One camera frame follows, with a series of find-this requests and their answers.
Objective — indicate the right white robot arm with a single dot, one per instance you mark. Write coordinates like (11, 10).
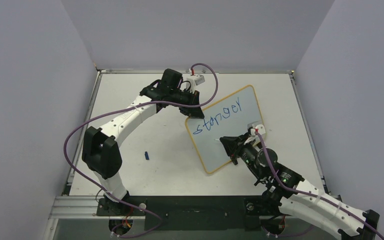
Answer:
(288, 193)

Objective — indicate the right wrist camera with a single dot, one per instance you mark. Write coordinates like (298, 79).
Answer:
(254, 130)

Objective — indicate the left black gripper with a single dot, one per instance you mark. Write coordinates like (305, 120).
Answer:
(193, 111)

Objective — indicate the blue marker cap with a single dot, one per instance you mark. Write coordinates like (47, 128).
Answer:
(146, 155)

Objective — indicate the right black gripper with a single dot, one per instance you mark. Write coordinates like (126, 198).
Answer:
(235, 149)

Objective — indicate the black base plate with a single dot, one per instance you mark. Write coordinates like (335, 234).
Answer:
(191, 213)

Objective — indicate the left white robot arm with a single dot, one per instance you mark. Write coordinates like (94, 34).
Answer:
(101, 146)

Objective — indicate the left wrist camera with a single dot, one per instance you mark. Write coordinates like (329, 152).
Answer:
(192, 81)

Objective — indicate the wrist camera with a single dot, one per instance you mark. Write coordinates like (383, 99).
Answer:
(192, 81)
(254, 130)

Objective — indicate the yellow framed whiteboard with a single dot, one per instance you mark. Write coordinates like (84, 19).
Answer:
(227, 117)

